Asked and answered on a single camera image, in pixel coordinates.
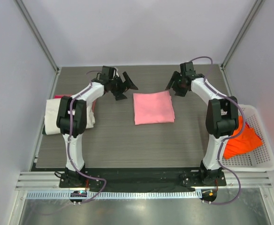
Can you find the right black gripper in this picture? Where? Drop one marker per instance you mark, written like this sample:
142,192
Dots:
176,76

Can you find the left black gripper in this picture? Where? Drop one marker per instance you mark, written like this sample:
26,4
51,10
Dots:
119,95

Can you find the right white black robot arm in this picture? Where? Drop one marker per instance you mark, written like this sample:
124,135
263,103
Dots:
221,122

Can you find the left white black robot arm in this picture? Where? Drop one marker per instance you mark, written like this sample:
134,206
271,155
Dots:
72,120

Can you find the folded dusty pink t shirt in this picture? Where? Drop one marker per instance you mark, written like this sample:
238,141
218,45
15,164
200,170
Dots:
93,106

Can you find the folded red t shirt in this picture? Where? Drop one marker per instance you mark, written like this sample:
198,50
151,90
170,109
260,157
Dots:
60,96

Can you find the folded white t shirt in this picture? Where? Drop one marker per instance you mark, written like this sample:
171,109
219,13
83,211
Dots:
52,107

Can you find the orange t shirt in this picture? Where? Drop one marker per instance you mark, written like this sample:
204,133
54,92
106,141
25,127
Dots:
246,142

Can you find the folded dark green t shirt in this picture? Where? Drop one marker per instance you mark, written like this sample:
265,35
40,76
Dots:
44,130

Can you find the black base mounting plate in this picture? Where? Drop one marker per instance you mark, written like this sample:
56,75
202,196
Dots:
142,180

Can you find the white perforated plastic basket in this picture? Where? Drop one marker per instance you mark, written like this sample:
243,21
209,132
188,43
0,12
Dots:
260,159

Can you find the right aluminium frame post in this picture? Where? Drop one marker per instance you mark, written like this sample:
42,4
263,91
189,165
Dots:
243,30

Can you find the aluminium frame post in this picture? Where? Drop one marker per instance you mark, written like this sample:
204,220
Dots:
243,30
27,17

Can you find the left aluminium frame post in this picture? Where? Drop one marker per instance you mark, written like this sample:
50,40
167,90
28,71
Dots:
27,17

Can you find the white slotted cable duct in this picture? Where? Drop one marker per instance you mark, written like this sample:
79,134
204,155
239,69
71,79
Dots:
80,194

